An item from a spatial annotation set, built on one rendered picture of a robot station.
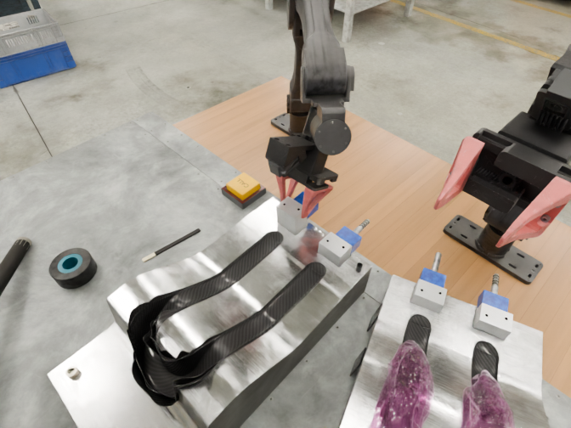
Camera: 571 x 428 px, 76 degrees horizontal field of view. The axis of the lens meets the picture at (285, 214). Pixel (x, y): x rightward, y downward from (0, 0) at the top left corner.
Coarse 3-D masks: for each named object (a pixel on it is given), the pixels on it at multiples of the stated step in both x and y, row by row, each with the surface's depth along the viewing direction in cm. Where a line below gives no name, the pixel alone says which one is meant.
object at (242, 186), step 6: (240, 174) 92; (246, 174) 92; (234, 180) 91; (240, 180) 91; (246, 180) 91; (252, 180) 91; (228, 186) 90; (234, 186) 89; (240, 186) 89; (246, 186) 89; (252, 186) 89; (258, 186) 90; (234, 192) 89; (240, 192) 88; (246, 192) 88; (252, 192) 90; (240, 198) 89
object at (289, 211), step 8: (288, 200) 72; (296, 200) 74; (312, 200) 73; (280, 208) 71; (288, 208) 71; (296, 208) 70; (280, 216) 72; (288, 216) 70; (296, 216) 69; (280, 224) 74; (288, 224) 72; (296, 224) 70; (304, 224) 73; (296, 232) 72
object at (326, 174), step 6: (306, 138) 64; (324, 168) 69; (306, 174) 65; (312, 174) 64; (318, 174) 65; (324, 174) 66; (330, 174) 67; (336, 174) 68; (312, 180) 65; (318, 180) 63; (324, 180) 64; (330, 180) 67
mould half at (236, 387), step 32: (256, 224) 74; (192, 256) 69; (224, 256) 69; (288, 256) 69; (320, 256) 69; (352, 256) 69; (128, 288) 59; (160, 288) 60; (256, 288) 65; (320, 288) 64; (352, 288) 65; (128, 320) 56; (192, 320) 56; (224, 320) 58; (288, 320) 61; (320, 320) 61; (96, 352) 59; (128, 352) 59; (256, 352) 55; (288, 352) 56; (64, 384) 56; (96, 384) 56; (128, 384) 56; (224, 384) 49; (256, 384) 52; (96, 416) 53; (128, 416) 53; (160, 416) 53; (192, 416) 51; (224, 416) 49
